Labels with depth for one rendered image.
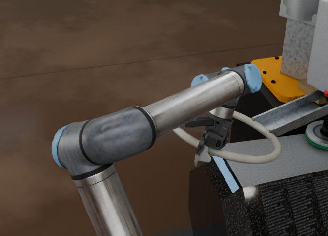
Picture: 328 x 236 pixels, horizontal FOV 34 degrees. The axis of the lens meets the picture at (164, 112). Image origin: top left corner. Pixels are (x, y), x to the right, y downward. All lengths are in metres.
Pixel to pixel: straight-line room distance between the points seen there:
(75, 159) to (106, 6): 5.14
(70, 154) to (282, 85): 2.06
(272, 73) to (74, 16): 3.30
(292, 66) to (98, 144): 2.16
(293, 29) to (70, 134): 2.07
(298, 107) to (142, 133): 1.37
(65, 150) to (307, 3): 1.96
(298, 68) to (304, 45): 0.15
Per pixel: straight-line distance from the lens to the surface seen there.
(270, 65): 3.44
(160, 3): 6.49
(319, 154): 2.66
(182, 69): 4.99
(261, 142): 2.68
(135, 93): 4.61
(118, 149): 1.28
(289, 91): 3.18
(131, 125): 1.27
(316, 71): 2.53
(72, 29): 5.88
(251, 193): 2.41
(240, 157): 1.99
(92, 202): 1.39
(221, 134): 1.93
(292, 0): 3.07
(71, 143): 1.34
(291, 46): 3.25
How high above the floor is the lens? 2.35
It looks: 33 degrees down
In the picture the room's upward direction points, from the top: straight up
